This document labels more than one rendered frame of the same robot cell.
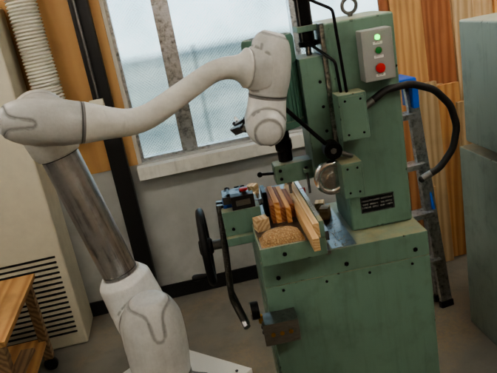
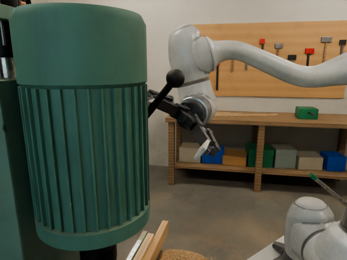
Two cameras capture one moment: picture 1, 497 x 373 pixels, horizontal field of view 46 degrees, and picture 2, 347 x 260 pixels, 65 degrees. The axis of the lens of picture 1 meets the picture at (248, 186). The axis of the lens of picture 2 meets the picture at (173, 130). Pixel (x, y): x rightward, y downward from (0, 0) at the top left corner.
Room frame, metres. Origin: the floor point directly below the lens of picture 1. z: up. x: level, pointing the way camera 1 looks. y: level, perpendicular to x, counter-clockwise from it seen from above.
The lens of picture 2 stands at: (2.35, 0.09, 1.44)
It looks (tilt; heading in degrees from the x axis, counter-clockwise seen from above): 13 degrees down; 197
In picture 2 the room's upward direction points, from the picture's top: straight up
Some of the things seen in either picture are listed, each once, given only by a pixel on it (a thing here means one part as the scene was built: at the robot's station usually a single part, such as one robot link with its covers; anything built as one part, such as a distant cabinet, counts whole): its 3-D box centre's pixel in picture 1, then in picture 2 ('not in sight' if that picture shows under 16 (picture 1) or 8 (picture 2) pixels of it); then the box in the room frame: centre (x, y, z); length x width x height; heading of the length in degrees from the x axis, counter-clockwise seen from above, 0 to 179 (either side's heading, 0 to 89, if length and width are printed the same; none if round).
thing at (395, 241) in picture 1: (330, 234); not in sight; (2.01, -0.27, 0.76); 0.57 x 0.45 x 0.09; 93
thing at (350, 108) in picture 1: (350, 115); not in sight; (1.86, -0.37, 1.23); 0.09 x 0.08 x 0.15; 93
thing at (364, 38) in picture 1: (376, 54); not in sight; (1.88, -0.47, 1.40); 0.10 x 0.06 x 0.16; 93
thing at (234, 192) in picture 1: (237, 196); not in sight; (1.96, 0.05, 0.99); 0.13 x 0.11 x 0.06; 3
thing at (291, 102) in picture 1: (273, 83); (89, 125); (2.00, -0.15, 1.35); 0.18 x 0.18 x 0.31
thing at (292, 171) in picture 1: (293, 172); not in sight; (2.00, -0.17, 1.03); 0.14 x 0.07 x 0.09; 93
